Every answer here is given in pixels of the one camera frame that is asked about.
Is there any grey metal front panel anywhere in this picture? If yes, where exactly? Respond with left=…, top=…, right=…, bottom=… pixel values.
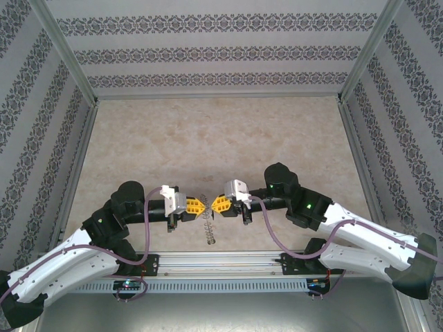
left=34, top=292, right=422, bottom=332

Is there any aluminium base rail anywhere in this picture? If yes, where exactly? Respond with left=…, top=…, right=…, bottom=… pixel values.
left=157, top=254, right=284, bottom=276

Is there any grey slotted cable duct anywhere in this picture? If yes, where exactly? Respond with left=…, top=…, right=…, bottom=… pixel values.
left=51, top=278, right=312, bottom=295

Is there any aluminium frame post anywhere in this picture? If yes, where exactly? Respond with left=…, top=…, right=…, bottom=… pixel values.
left=337, top=0, right=404, bottom=104
left=27, top=0, right=101, bottom=107

